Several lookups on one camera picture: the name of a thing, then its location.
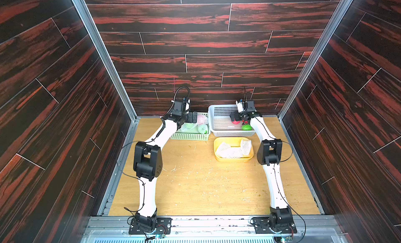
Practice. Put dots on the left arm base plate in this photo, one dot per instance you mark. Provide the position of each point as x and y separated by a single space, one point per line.
162 225

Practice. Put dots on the white foam net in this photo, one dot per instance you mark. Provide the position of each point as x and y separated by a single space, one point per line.
246 147
226 151

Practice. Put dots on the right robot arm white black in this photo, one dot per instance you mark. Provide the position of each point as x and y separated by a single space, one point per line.
269 156

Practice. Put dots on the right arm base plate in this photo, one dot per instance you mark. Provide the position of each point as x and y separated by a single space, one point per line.
266 225

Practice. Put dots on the green apple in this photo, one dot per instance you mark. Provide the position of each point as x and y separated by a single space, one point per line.
247 127
188 126
202 129

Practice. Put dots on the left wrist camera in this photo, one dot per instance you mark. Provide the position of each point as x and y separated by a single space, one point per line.
185 105

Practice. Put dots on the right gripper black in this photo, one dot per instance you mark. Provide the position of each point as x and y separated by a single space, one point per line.
236 117

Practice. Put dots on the white plastic basket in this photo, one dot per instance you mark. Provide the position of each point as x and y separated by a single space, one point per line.
220 122

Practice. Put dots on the green plastic basket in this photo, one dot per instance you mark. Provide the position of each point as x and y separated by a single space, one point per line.
192 135

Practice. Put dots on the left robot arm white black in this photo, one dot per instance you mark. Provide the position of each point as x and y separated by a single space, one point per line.
148 160

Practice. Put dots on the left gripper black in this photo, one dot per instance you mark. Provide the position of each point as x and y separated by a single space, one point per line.
190 120

